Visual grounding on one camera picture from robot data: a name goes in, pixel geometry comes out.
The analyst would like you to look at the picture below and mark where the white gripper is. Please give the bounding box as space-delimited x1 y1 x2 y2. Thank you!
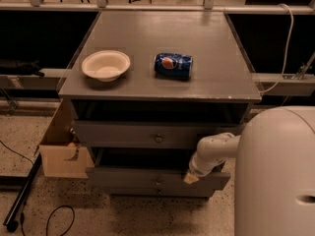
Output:
183 150 226 184

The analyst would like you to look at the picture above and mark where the grey drawer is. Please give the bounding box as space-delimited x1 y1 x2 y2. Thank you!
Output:
87 147 230 190
73 121 244 149
108 188 215 199

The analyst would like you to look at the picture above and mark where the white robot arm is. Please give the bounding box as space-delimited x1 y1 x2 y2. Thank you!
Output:
183 106 315 236

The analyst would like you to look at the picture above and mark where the grey bottom drawer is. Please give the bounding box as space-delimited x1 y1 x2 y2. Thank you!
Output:
108 188 215 199

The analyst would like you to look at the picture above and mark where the grey drawer cabinet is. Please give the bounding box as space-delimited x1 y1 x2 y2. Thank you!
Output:
59 11 261 198

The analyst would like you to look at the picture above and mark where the grey top drawer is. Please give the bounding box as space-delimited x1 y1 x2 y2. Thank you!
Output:
73 121 244 149

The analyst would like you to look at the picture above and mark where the blue pepsi can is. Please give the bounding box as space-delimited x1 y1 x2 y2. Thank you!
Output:
155 53 192 80

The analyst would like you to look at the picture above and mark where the cardboard box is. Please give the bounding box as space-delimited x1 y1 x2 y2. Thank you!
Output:
38 101 95 179

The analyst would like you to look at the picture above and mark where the white paper bowl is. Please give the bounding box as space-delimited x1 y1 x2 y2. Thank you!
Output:
82 50 131 82

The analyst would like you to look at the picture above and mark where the black floor bar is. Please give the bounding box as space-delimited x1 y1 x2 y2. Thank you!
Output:
0 155 41 233

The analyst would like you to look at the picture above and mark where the black cloth bundle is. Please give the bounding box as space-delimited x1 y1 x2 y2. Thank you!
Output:
0 60 44 77

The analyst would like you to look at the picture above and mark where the white cable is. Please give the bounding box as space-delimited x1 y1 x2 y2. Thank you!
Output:
259 3 295 94

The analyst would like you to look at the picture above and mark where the metal railing frame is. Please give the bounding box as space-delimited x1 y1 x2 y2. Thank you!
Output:
1 0 314 102

